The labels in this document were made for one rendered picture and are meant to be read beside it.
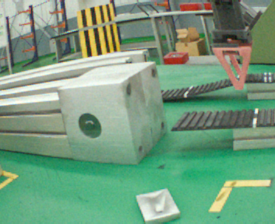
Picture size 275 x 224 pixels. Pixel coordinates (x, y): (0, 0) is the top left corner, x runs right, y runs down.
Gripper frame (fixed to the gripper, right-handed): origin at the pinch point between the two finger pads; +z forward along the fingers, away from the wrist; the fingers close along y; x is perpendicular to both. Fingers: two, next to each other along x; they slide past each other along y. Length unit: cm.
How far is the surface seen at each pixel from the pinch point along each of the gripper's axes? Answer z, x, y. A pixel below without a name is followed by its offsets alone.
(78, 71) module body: -4.3, -28.3, 4.9
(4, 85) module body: -5, -53, 5
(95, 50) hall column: 26, -194, -270
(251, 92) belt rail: 2.1, 2.0, 1.3
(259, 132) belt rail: 1.2, 4.8, 20.9
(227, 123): 0.0, 0.5, 20.4
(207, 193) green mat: 3.4, 0.2, 30.0
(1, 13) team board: -87, -448, -350
